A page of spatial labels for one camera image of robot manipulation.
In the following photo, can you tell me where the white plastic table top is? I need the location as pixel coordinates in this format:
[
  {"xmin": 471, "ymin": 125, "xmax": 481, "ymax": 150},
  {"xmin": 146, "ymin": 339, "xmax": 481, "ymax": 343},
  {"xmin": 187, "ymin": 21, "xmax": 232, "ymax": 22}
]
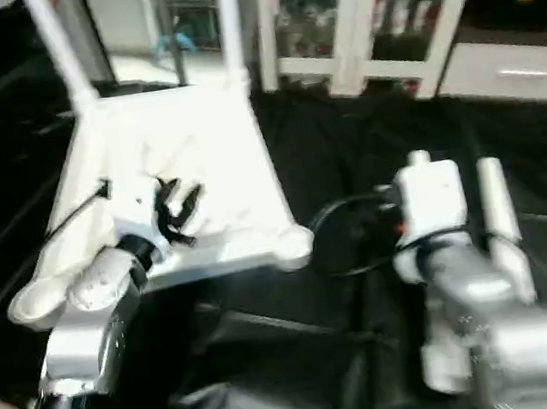
[{"xmin": 0, "ymin": 65, "xmax": 323, "ymax": 336}]

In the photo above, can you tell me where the light blue plastic object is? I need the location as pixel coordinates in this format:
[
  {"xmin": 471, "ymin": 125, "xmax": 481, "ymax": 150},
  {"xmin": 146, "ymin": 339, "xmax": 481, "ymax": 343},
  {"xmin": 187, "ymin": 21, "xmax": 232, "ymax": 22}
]
[{"xmin": 150, "ymin": 29, "xmax": 200, "ymax": 62}]

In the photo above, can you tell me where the black plastic mat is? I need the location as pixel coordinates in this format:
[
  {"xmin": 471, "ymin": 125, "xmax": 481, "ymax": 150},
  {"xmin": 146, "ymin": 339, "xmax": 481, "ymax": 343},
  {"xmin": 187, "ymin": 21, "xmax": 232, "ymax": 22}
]
[{"xmin": 0, "ymin": 0, "xmax": 547, "ymax": 409}]

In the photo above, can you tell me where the grey metal pole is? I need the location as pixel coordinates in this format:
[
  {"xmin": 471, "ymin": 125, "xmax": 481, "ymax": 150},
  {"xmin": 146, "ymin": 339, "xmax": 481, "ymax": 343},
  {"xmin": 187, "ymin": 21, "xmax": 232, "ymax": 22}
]
[{"xmin": 152, "ymin": 0, "xmax": 188, "ymax": 87}]

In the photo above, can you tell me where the white glass-door cabinet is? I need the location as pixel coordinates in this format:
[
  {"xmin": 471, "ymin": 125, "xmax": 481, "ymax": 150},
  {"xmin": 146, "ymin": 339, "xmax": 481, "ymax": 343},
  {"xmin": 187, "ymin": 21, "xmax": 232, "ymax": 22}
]
[{"xmin": 249, "ymin": 0, "xmax": 501, "ymax": 120}]

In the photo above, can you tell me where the white drawer unit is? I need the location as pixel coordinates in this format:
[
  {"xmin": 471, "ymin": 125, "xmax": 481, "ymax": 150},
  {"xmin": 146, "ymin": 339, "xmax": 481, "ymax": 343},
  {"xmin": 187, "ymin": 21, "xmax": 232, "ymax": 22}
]
[{"xmin": 430, "ymin": 29, "xmax": 547, "ymax": 123}]

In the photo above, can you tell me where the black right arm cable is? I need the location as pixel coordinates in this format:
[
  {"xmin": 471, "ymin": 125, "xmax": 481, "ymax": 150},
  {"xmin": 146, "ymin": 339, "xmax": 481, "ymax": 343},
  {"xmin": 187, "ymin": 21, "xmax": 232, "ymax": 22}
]
[{"xmin": 303, "ymin": 186, "xmax": 410, "ymax": 283}]

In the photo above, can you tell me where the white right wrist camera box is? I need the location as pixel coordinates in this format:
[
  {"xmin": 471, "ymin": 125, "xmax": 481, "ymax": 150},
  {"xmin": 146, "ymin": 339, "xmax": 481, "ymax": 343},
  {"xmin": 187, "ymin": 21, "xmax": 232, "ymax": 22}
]
[{"xmin": 386, "ymin": 145, "xmax": 475, "ymax": 251}]

